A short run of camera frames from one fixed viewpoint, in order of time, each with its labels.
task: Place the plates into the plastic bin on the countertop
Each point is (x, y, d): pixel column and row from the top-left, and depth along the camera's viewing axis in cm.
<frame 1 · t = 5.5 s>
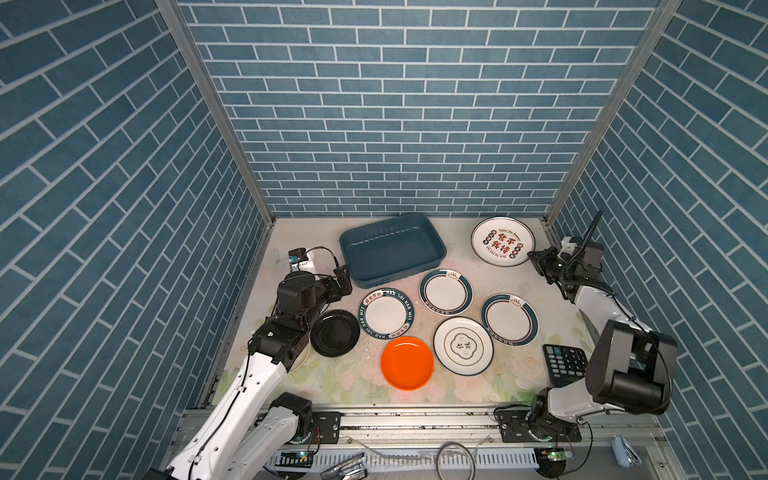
left hand: (337, 270, 75), fingers open
right hand: (528, 247, 89), fingers closed
teal plastic bin: (391, 249, 114), on the table
white plate red characters: (503, 241, 98), point 15 cm above the table
green rim plate upper: (446, 292, 102), on the table
green rim plate right: (510, 319, 96), on the table
Hao Wei green plate: (386, 313, 96), on the table
white plate quatrefoil pattern: (463, 346, 89), on the table
orange plate: (407, 363, 86), on the table
black plate: (339, 326, 89), point 4 cm above the table
black calculator: (560, 364, 84), point 3 cm above the table

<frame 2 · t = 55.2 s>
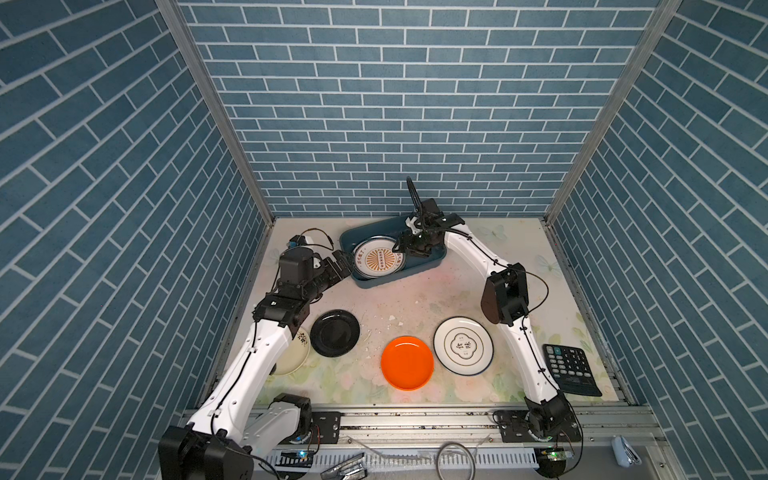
left hand: (344, 261, 78), fingers open
right hand: (397, 248, 100), fingers open
white plate orange sunburst: (374, 257, 107), point 3 cm above the table
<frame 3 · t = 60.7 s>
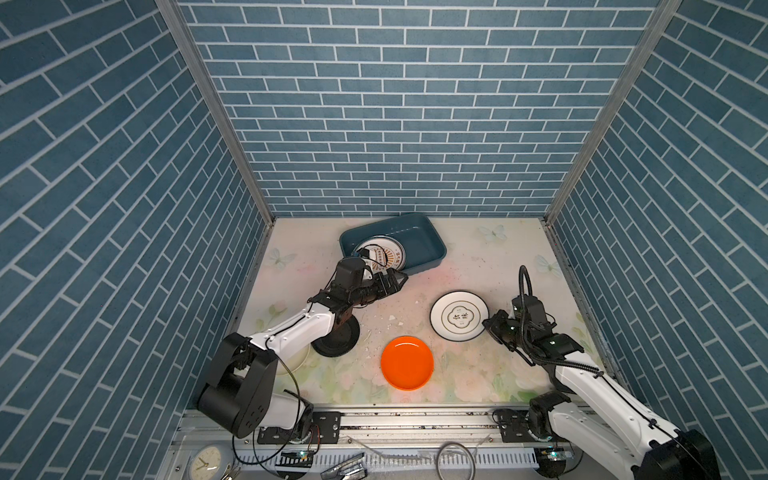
left hand: (400, 282, 84), fingers open
right hand: (479, 317, 84), fingers closed
white plate quatrefoil pattern: (458, 316, 91), point 5 cm above the table
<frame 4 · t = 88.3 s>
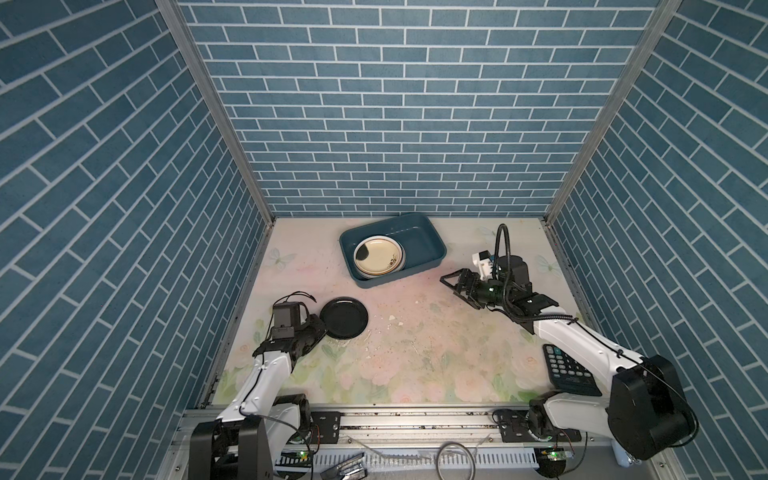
left hand: (327, 323, 88), fingers closed
right hand: (444, 282, 81), fingers open
cream plate: (377, 255, 106), point 5 cm above the table
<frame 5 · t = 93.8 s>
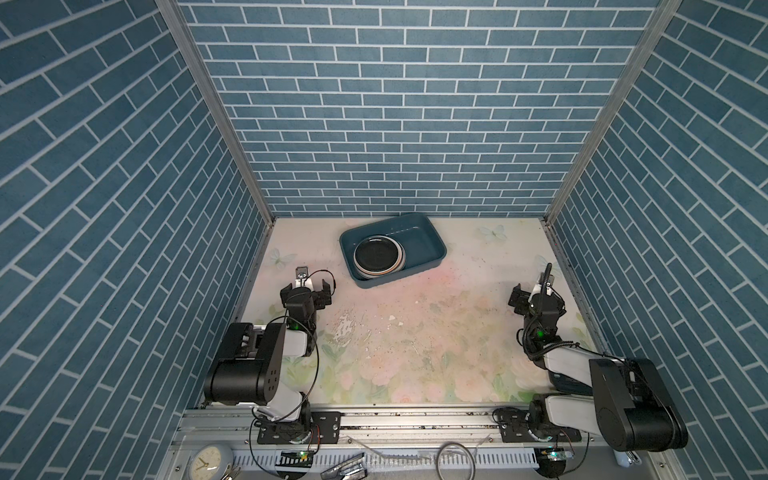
left hand: (308, 281, 93), fingers open
right hand: (535, 286, 89), fingers open
black plate: (376, 254, 104), point 7 cm above the table
